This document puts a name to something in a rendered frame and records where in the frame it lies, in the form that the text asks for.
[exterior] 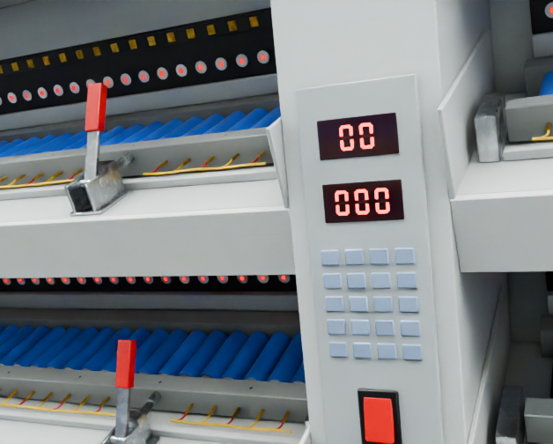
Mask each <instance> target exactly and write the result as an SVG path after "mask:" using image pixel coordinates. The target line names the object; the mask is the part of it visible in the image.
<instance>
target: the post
mask: <svg viewBox="0 0 553 444"><path fill-rule="evenodd" d="M270 5H271V15H272V25H273V34H274V43H275V53H276V72H277V82H278V91H279V100H280V110H281V120H282V130H283V140H284V158H285V167H286V177H287V187H288V197H289V206H290V216H291V234H292V244H293V254H294V263H295V273H296V283H297V292H298V302H299V320H300V330H301V340H302V350H303V359H304V368H305V378H306V397H307V407H308V417H309V425H310V435H311V444H327V439H326V429H325V419H324V410H323V399H322V389H321V370H320V361H319V351H318V341H317V331H316V321H315V311H314V301H313V282H312V272H311V263H310V253H309V243H308V233H307V222H306V204H305V194H304V184H303V174H302V165H301V155H300V145H299V126H298V116H297V106H296V96H295V91H296V90H298V89H306V88H312V87H318V86H324V85H337V84H343V83H350V82H357V81H363V80H370V79H376V78H389V77H395V76H401V75H409V74H417V82H418V93H419V106H420V118H421V130H422V142H423V154H424V178H425V189H426V202H427V213H428V226H429V238H430V250H431V273H432V285H433V298H434V309H435V322H436V333H437V346H438V358H439V381H440V393H441V405H442V418H443V429H444V442H445V444H468V437H469V432H470V427H471V424H472V419H473V415H474V411H475V407H476V399H477V395H478V390H479V386H480V382H481V378H482V373H483V366H484V361H485V358H486V353H487V349H488V345H489V341H490V333H491V329H492V324H493V321H494V316H495V312H496V308H497V303H498V296H499V292H500V287H501V285H504V286H505V293H506V301H507V308H508V316H509V323H510V315H509V300H508V287H507V273H506V272H460V267H459V261H458V255H457V248H456V242H455V236H454V229H453V218H452V212H451V205H450V198H449V194H448V187H447V181H446V170H445V163H444V157H443V151H442V144H441V138H440V132H439V121H438V115H437V109H438V108H439V105H440V104H441V102H442V100H443V99H444V98H445V96H446V94H447V92H448V91H449V89H450V87H451V86H452V84H453V82H454V80H455V79H456V78H457V76H458V74H459V73H460V71H461V69H462V67H463V65H464V64H465V62H466V61H467V60H468V57H469V56H470V54H471V52H472V51H473V49H474V47H475V46H476V43H477V42H478V41H479V39H480V38H481V36H482V34H483V32H484V31H485V30H487V29H488V30H489V34H490V50H491V58H492V66H493V74H494V64H493V50H492V36H491V22H490V0H270Z"/></svg>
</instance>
